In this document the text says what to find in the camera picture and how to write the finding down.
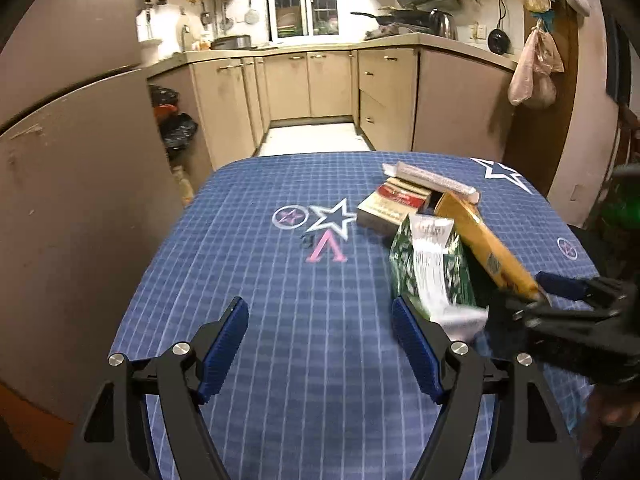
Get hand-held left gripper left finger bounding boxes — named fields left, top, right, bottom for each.
left=60, top=296, right=250, bottom=480

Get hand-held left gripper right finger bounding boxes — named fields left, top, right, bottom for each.
left=391, top=296, right=583, bottom=480

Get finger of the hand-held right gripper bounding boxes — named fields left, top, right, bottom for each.
left=536, top=271, right=631, bottom=306
left=490, top=292, right=621, bottom=330

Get long yellow carton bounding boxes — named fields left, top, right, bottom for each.
left=432, top=190, right=551, bottom=306

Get green snack bag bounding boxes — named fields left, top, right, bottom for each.
left=389, top=212, right=490, bottom=343

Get black trash bag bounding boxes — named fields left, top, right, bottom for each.
left=161, top=112, right=199, bottom=151
left=149, top=85, right=180, bottom=111

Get person's right hand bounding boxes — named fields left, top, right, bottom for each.
left=597, top=387, right=640, bottom=428

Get blue checked tablecloth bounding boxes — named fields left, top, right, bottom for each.
left=112, top=151, right=601, bottom=480

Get red and cream cigarette box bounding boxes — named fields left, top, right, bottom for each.
left=356, top=182, right=433, bottom=238

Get long white tube packet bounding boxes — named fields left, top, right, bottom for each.
left=381, top=161, right=482, bottom=206

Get beige refrigerator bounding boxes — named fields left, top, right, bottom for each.
left=0, top=0, right=183, bottom=411

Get hanging pink plastic bag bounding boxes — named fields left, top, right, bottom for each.
left=507, top=27, right=566, bottom=111

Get hanging black pan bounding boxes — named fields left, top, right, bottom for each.
left=487, top=0, right=511, bottom=56

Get beige base cabinets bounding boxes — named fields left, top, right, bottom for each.
left=147, top=45, right=516, bottom=171

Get steel kettle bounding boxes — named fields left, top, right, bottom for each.
left=429, top=8, right=458, bottom=41

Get steel cooking pot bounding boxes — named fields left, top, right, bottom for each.
left=210, top=34, right=253, bottom=51

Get black frying pan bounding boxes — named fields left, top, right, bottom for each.
left=350, top=7, right=433, bottom=31

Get kitchen window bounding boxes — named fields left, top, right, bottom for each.
left=265, top=0, right=351, bottom=43

